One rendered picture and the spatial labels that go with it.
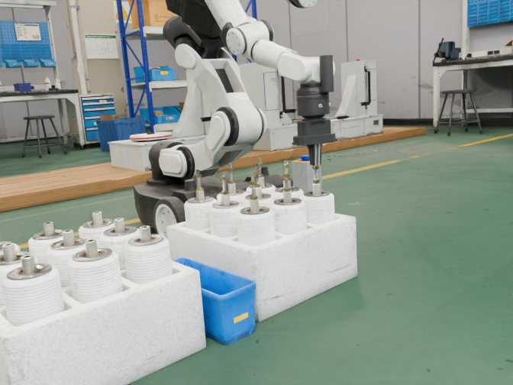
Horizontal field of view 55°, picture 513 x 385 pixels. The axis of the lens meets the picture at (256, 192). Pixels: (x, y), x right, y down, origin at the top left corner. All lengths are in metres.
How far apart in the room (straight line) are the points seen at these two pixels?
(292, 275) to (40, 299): 0.61
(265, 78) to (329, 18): 4.00
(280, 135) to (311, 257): 2.84
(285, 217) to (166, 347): 0.45
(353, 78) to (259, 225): 3.95
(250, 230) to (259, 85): 2.95
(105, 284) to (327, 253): 0.62
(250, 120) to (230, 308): 0.84
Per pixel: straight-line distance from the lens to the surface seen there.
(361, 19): 7.55
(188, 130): 3.74
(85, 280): 0.99
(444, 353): 1.11
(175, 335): 1.07
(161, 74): 6.50
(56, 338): 0.95
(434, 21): 6.88
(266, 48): 1.45
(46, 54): 7.34
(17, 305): 0.96
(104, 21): 7.89
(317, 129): 1.35
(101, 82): 7.74
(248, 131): 1.76
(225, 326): 1.11
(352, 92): 5.00
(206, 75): 1.84
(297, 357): 1.07
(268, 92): 4.08
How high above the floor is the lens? 0.54
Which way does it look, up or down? 11 degrees down
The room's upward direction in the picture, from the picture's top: 4 degrees counter-clockwise
